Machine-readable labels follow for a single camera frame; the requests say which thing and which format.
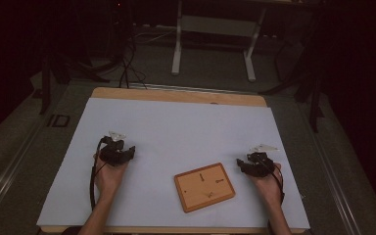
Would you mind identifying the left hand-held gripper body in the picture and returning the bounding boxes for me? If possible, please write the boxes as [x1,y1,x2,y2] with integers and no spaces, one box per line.
[98,130,127,166]

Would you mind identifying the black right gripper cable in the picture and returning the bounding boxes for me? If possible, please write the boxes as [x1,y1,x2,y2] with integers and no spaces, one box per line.
[267,162,287,205]

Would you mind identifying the person's left hand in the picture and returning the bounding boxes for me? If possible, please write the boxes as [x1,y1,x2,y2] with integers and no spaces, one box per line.
[93,156,130,201]

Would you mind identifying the white metal desk frame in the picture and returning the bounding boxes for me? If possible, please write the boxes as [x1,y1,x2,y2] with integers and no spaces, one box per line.
[170,0,268,82]

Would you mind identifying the white floor cable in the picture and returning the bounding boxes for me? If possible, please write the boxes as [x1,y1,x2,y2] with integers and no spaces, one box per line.
[132,24,178,46]

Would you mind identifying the metal floor rail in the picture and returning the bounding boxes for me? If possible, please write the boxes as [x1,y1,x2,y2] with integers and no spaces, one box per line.
[300,103,364,235]
[0,94,58,226]

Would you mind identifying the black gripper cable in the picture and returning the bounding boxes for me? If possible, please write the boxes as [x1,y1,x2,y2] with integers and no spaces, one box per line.
[89,136,109,212]
[267,162,287,205]

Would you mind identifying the black floor cables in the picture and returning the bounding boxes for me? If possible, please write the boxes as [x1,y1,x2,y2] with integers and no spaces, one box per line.
[117,38,149,90]

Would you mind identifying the wooden photo frame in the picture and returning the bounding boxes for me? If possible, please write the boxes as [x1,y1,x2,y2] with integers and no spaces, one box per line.
[173,162,236,213]

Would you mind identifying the person's right hand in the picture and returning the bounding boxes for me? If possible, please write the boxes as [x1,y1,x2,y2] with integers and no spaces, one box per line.
[249,162,283,205]

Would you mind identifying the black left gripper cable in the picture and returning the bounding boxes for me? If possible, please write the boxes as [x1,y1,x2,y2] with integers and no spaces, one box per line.
[89,136,109,212]

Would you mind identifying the dark metal stand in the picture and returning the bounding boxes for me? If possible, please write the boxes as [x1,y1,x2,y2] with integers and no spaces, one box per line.
[258,42,328,134]

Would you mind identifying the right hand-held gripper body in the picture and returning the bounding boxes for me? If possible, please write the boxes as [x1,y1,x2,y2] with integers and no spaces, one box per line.
[247,144,280,178]

